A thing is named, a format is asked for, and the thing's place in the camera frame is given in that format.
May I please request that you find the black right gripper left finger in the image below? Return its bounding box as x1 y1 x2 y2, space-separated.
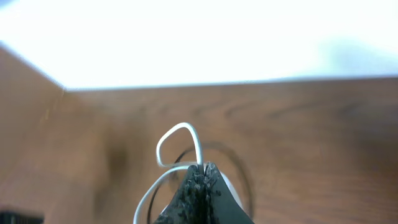
154 166 205 224

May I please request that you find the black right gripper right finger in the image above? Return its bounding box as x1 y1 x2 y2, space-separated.
205 162 254 224

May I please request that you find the white USB cable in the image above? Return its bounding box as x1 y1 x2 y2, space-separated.
132 122 243 224

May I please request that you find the black USB cable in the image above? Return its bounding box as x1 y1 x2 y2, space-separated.
146 141 255 224

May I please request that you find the wooden side panel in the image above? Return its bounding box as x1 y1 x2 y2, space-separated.
0 46 68 200

